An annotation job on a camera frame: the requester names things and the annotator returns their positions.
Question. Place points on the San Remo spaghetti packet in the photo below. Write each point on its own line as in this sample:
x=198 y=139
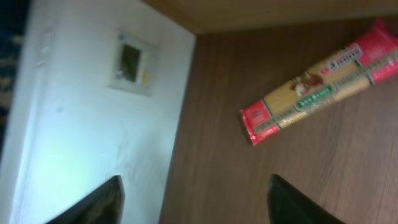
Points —
x=366 y=61

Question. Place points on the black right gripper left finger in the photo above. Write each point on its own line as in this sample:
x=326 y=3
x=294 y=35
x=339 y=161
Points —
x=103 y=206

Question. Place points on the white wall thermostat panel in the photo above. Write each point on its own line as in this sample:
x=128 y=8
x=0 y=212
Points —
x=135 y=65

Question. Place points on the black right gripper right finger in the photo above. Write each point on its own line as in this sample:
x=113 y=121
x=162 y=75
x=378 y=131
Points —
x=287 y=205

